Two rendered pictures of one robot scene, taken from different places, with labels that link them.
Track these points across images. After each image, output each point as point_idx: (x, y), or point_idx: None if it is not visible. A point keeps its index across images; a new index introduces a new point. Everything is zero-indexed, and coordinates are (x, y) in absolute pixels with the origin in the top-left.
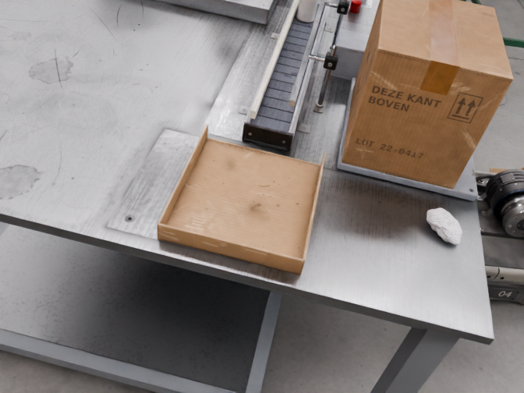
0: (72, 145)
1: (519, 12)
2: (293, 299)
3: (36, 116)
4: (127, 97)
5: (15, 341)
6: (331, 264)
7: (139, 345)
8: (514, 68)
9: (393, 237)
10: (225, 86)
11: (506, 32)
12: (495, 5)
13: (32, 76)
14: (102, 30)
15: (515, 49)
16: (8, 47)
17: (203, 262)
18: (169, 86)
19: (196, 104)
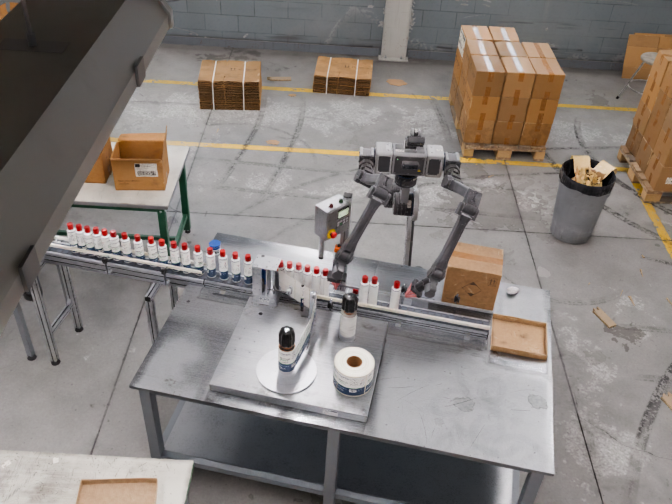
0: (511, 388)
1: (82, 210)
2: None
3: (498, 402)
4: (473, 375)
5: (516, 489)
6: (538, 320)
7: None
8: (181, 242)
9: (520, 304)
10: (451, 344)
11: (121, 230)
12: (67, 222)
13: (471, 409)
14: (420, 391)
15: (151, 233)
16: (451, 423)
17: (550, 349)
18: (459, 362)
19: (468, 353)
